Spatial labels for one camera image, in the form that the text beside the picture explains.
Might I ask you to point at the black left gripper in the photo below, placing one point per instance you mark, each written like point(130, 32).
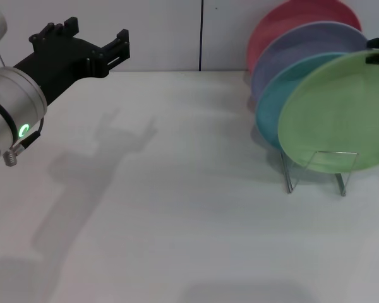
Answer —
point(66, 63)

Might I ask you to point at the green plastic plate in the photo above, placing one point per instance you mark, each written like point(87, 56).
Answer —
point(334, 116)

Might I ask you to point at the purple plastic plate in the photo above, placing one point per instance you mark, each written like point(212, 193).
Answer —
point(303, 44)

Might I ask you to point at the red plastic plate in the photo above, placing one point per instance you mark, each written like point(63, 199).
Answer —
point(287, 19)

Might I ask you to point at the teal blue plastic plate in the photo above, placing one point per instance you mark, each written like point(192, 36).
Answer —
point(271, 110)

